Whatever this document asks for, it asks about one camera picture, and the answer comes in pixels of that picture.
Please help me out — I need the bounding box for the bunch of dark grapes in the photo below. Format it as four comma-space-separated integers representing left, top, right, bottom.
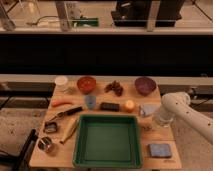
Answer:
104, 81, 123, 96

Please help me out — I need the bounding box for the black stand left of table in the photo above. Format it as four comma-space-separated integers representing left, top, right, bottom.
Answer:
12, 129, 38, 171

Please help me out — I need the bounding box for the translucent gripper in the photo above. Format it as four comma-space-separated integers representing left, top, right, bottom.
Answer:
152, 107, 174, 127

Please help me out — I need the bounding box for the green plastic tray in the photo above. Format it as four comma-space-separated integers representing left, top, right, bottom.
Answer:
73, 115, 143, 169

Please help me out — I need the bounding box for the blue cup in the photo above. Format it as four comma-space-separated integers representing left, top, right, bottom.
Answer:
85, 95, 96, 110

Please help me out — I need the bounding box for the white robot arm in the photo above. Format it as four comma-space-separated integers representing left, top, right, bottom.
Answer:
152, 92, 213, 144

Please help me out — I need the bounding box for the blue sponge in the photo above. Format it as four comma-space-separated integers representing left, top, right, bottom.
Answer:
148, 144, 172, 158

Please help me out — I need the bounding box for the red bowl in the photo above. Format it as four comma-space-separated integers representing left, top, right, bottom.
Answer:
77, 76, 96, 94

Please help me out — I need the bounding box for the black rectangular block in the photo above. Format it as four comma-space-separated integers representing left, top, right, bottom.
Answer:
100, 102, 120, 112

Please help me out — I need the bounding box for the black handled tool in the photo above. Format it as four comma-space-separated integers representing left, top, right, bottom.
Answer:
49, 107, 83, 122

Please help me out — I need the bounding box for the grey folded cloth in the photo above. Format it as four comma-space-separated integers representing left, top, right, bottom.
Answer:
139, 104, 158, 117

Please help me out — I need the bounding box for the orange fruit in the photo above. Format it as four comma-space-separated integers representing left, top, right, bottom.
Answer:
124, 100, 135, 113

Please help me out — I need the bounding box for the orange carrot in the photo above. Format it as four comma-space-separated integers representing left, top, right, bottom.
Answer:
51, 100, 73, 107

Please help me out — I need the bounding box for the purple bowl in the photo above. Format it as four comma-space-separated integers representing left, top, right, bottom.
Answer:
135, 77, 156, 96

